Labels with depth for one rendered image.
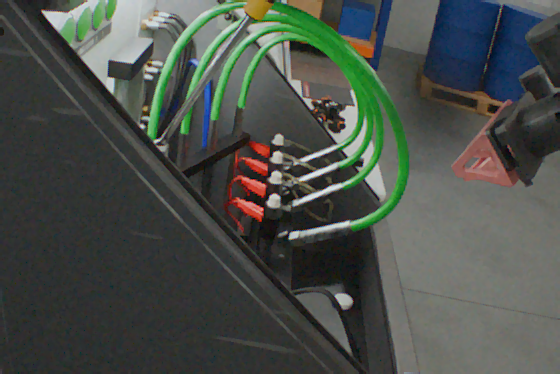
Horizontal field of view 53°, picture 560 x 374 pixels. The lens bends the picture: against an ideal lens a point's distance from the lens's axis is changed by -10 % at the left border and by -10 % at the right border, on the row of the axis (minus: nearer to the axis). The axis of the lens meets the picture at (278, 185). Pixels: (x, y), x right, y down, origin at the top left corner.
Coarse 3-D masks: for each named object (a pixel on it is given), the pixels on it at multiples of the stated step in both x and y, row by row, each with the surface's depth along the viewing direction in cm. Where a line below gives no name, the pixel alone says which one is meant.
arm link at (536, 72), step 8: (528, 72) 85; (536, 72) 81; (544, 72) 81; (520, 80) 84; (528, 80) 82; (536, 80) 81; (544, 80) 81; (528, 88) 83; (536, 88) 82; (544, 88) 81; (552, 88) 81; (536, 96) 83; (544, 96) 82
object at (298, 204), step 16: (272, 16) 89; (288, 16) 89; (224, 32) 90; (208, 48) 92; (336, 48) 91; (352, 64) 92; (192, 80) 94; (368, 96) 95; (192, 112) 97; (384, 128) 97; (176, 160) 101; (320, 192) 103; (336, 192) 102
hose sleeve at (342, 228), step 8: (336, 224) 82; (344, 224) 82; (304, 232) 85; (312, 232) 84; (320, 232) 83; (328, 232) 83; (336, 232) 82; (344, 232) 82; (352, 232) 82; (304, 240) 85; (312, 240) 84
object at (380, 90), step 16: (240, 0) 76; (208, 16) 79; (304, 16) 73; (192, 32) 81; (320, 32) 73; (336, 32) 73; (176, 48) 82; (352, 48) 73; (368, 64) 73; (160, 80) 85; (368, 80) 73; (160, 96) 87; (384, 96) 73; (400, 128) 73; (400, 144) 74; (400, 160) 75; (400, 176) 76; (400, 192) 76; (384, 208) 78; (352, 224) 81; (368, 224) 80
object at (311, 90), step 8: (304, 88) 186; (312, 88) 188; (320, 88) 189; (328, 88) 191; (336, 88) 192; (344, 88) 194; (304, 96) 180; (312, 96) 181; (320, 96) 182; (328, 96) 184; (336, 96) 185; (344, 96) 187; (352, 96) 188; (352, 104) 181
